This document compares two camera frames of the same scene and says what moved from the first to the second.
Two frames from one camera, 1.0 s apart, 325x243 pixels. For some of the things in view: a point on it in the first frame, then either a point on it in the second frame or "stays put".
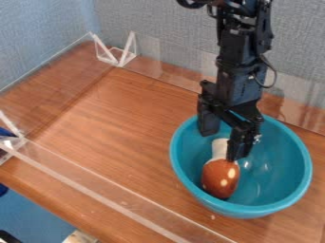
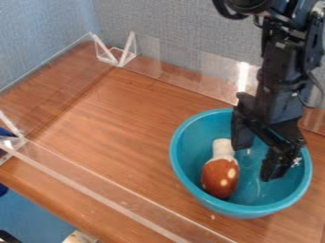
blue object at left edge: (6, 133) stays put
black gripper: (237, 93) -> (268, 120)
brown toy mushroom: (220, 174) stays put
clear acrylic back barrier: (295, 100) stays put
